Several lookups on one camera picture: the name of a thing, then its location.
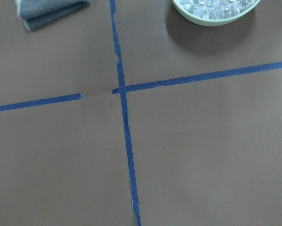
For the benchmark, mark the grey folded cloth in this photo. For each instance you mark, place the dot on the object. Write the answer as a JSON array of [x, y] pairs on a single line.
[[36, 13]]

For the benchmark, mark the green bowl of ice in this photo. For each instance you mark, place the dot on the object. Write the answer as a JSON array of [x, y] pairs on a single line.
[[213, 12]]

